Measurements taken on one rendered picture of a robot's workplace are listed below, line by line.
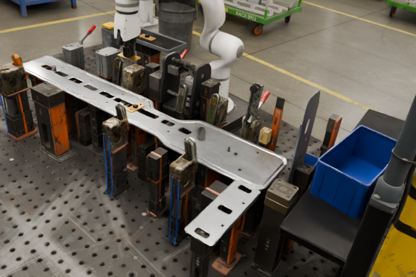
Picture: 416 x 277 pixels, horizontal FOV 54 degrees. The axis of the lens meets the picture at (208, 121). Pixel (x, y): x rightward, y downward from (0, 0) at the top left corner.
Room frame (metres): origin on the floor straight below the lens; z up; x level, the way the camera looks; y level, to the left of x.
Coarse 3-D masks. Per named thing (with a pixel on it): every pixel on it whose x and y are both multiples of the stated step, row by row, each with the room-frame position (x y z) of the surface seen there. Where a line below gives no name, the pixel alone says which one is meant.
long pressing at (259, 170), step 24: (48, 72) 1.71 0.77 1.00; (72, 72) 1.73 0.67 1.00; (96, 96) 1.52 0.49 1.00; (120, 96) 1.54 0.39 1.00; (144, 120) 1.37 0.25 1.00; (168, 120) 1.38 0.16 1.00; (192, 120) 1.40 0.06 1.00; (168, 144) 1.22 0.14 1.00; (216, 144) 1.24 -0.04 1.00; (240, 144) 1.26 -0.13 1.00; (216, 168) 1.10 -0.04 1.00; (240, 168) 1.11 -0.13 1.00; (264, 168) 1.12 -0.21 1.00
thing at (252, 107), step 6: (258, 84) 1.35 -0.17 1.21; (252, 90) 1.32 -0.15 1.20; (258, 90) 1.34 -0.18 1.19; (252, 96) 1.34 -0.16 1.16; (258, 96) 1.33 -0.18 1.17; (252, 102) 1.34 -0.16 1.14; (258, 102) 1.33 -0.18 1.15; (252, 108) 1.34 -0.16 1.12; (246, 114) 1.33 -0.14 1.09; (252, 114) 1.33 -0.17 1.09; (246, 120) 1.33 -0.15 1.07; (252, 120) 1.32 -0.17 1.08
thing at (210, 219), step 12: (228, 192) 0.98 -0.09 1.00; (240, 192) 0.99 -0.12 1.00; (252, 192) 0.99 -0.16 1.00; (216, 204) 0.92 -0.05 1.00; (228, 204) 0.93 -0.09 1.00; (240, 204) 0.93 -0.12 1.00; (252, 204) 0.95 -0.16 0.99; (204, 216) 0.87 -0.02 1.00; (216, 216) 0.87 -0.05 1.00; (228, 216) 0.88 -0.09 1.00; (240, 216) 0.89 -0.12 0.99; (192, 228) 0.82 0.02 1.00; (204, 228) 0.82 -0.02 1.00; (216, 228) 0.83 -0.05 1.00; (228, 228) 0.83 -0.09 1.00; (204, 240) 0.78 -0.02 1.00; (216, 240) 0.78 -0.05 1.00
